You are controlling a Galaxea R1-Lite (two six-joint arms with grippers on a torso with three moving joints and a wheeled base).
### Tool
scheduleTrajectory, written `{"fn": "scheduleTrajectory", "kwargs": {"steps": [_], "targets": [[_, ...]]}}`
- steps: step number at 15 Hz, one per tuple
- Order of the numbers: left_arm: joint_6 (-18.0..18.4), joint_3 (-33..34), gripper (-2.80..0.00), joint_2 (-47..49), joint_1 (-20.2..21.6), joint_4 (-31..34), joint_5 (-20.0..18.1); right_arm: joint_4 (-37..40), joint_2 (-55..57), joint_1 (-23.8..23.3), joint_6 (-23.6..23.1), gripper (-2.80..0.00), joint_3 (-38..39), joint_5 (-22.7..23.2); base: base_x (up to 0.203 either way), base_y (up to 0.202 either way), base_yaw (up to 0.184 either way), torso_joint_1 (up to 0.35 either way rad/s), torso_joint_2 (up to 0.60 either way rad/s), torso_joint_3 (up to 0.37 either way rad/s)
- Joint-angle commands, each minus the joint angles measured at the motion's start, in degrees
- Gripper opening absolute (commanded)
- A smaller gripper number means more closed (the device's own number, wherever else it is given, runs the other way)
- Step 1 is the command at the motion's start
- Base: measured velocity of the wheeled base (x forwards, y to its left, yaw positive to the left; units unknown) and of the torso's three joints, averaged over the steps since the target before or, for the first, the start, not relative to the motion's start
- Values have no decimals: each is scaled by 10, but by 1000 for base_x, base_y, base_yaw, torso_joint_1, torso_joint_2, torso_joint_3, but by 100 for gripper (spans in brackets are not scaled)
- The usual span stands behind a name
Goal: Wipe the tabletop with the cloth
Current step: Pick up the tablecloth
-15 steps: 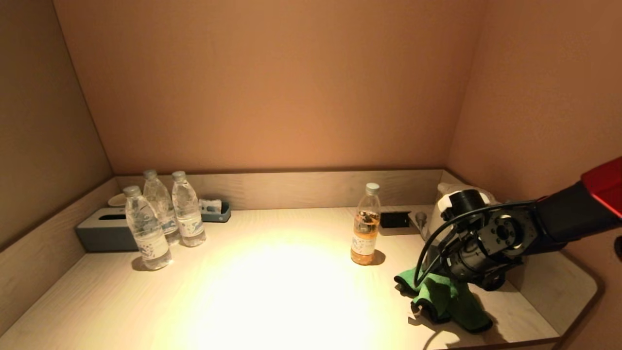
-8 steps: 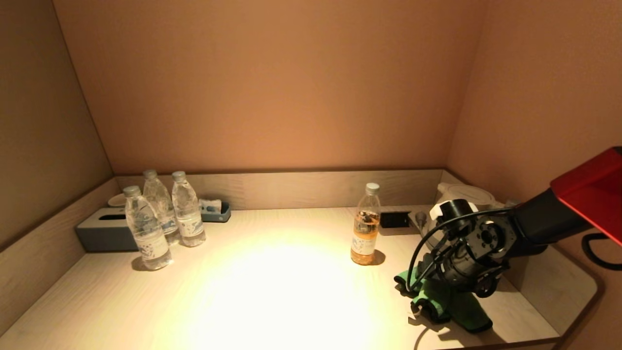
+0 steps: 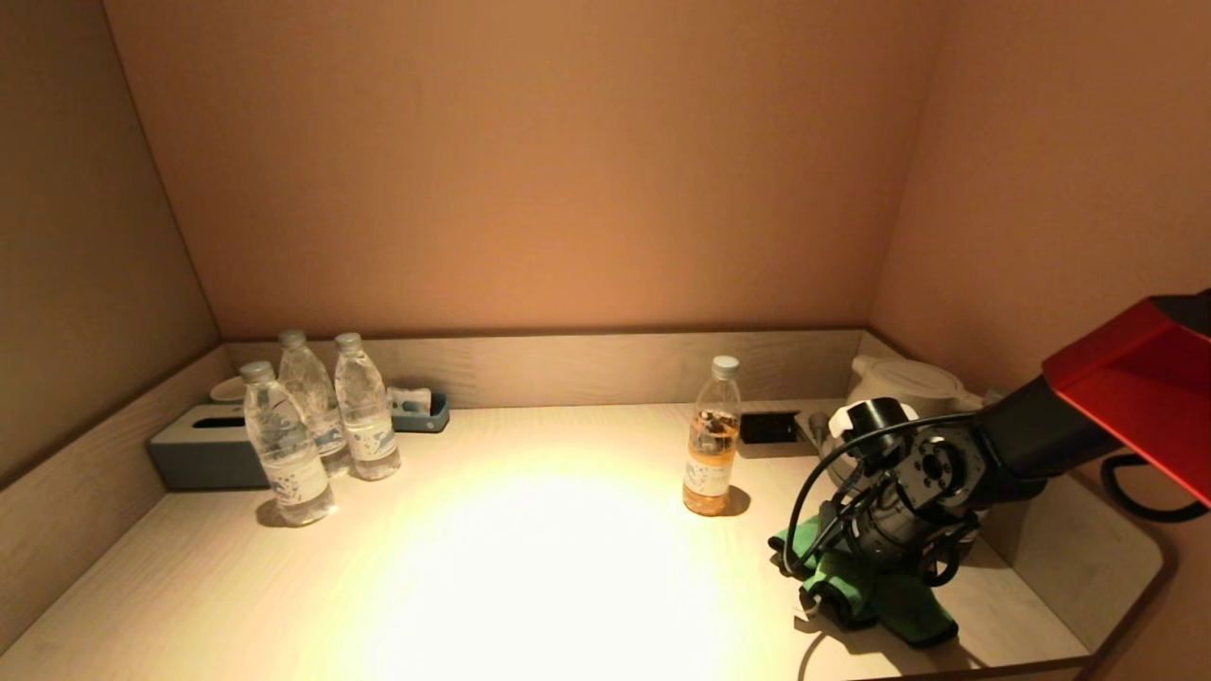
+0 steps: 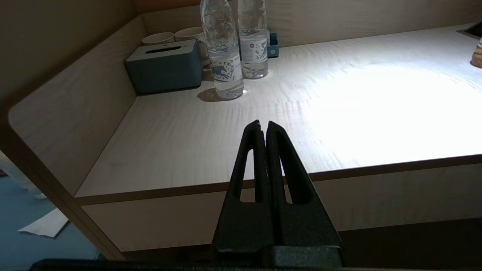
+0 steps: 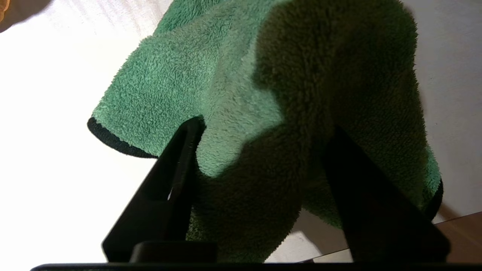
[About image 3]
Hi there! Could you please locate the white electric kettle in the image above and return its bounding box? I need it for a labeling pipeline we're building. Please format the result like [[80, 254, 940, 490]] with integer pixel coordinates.
[[847, 355, 985, 419]]

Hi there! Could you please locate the black recessed power socket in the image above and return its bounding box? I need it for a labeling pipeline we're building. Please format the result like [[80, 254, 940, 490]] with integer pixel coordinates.
[[738, 410, 799, 445]]

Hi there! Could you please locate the grey tissue box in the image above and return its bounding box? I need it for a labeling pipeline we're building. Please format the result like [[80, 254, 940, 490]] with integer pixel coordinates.
[[148, 405, 275, 492]]

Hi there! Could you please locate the green microfibre cloth black trim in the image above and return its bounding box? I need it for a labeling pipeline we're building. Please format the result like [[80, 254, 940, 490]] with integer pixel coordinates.
[[768, 515, 958, 649]]

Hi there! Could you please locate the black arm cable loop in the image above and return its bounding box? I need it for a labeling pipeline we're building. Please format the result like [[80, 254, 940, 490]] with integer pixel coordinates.
[[1100, 452, 1211, 524]]

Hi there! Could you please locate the wooden desk rim board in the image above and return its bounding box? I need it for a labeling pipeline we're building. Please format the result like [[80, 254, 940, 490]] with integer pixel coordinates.
[[0, 329, 1174, 681]]

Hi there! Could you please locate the orange drink plastic bottle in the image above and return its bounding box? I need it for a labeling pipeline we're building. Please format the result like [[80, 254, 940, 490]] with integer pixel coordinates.
[[681, 356, 742, 517]]

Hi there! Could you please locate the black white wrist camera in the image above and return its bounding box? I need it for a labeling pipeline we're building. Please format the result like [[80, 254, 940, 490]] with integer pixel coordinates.
[[830, 397, 921, 464]]

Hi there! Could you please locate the small blue tray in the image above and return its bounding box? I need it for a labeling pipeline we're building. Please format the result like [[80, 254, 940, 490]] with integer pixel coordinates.
[[390, 391, 451, 434]]

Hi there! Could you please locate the clear plastic water bottle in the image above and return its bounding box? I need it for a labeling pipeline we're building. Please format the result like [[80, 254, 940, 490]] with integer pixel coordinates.
[[239, 360, 336, 527], [334, 332, 402, 482], [278, 329, 352, 477]]

